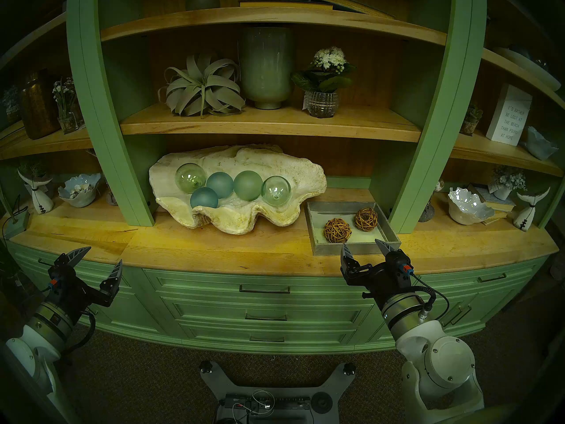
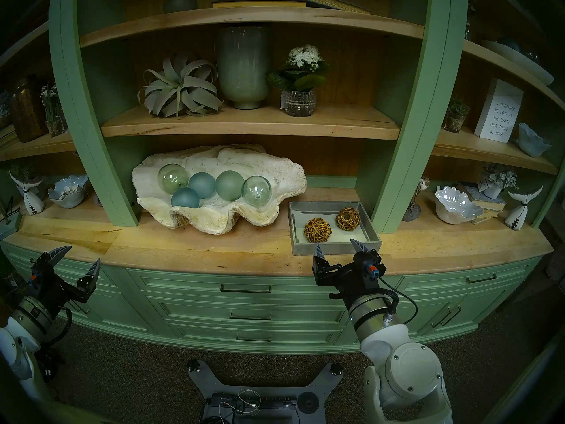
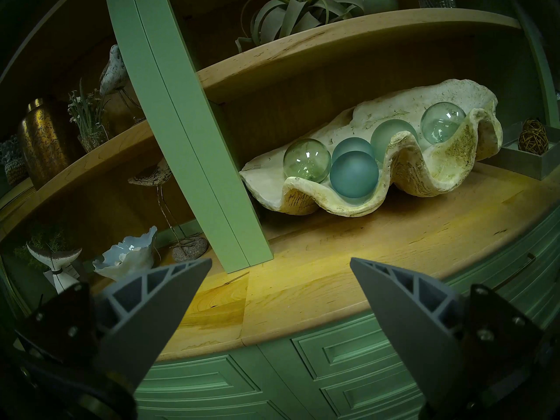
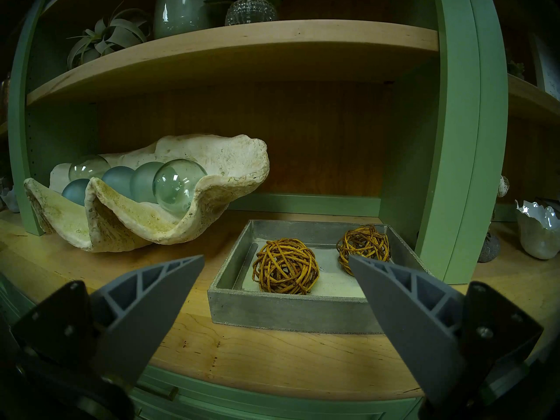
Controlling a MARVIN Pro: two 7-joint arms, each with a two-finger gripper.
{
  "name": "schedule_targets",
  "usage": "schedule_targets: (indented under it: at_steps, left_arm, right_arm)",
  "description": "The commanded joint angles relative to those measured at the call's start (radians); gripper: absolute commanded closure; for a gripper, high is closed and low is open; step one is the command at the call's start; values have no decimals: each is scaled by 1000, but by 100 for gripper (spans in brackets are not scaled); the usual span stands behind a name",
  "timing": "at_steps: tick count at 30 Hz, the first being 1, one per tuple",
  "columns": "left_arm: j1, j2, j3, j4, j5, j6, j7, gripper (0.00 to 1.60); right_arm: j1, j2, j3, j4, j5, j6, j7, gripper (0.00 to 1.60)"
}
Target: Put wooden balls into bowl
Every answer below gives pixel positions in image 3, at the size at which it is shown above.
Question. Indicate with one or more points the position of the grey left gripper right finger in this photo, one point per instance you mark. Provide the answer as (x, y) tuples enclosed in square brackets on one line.
[(407, 327)]

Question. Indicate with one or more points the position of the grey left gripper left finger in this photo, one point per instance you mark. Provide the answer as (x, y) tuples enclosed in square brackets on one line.
[(144, 318)]

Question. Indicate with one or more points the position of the white ruffled ceramic bowl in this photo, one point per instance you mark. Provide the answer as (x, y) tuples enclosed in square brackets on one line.
[(127, 257)]

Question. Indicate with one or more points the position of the giant clam shell bowl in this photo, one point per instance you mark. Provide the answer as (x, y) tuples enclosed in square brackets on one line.
[(437, 169)]

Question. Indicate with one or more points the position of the white whale tail figurine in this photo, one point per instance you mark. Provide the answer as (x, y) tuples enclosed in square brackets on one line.
[(59, 270)]

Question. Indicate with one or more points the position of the small green moss plant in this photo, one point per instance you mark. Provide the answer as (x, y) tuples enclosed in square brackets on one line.
[(39, 244)]

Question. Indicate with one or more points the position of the brown bird figurine stone base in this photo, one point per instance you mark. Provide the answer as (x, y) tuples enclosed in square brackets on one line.
[(151, 176)]

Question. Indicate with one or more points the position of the frosted blue glass ball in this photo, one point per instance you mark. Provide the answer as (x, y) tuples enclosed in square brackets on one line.
[(352, 144), (354, 175)]

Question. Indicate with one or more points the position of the clear glass ball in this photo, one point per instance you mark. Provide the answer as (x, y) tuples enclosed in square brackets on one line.
[(442, 122), (307, 159)]

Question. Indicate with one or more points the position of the frosted green glass ball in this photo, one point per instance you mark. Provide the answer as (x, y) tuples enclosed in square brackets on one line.
[(387, 132)]

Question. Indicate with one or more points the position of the small flower plant glass pot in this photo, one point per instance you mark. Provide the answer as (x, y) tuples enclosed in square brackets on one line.
[(89, 126)]

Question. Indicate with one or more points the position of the grey coral ornament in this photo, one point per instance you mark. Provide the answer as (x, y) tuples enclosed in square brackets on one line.
[(15, 165)]

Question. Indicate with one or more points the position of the grey square tray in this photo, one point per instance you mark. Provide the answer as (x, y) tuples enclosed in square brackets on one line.
[(525, 163)]

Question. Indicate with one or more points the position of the bronze metal vase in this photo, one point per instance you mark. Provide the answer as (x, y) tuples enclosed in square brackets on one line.
[(43, 139)]

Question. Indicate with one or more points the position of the green wooden shelf cabinet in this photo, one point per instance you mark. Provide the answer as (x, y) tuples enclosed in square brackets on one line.
[(188, 117)]

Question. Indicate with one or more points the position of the speckled white bird figurine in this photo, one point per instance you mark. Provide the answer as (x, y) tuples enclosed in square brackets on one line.
[(113, 69)]

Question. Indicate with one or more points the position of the grey-green air plant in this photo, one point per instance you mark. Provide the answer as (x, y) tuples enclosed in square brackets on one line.
[(297, 8)]

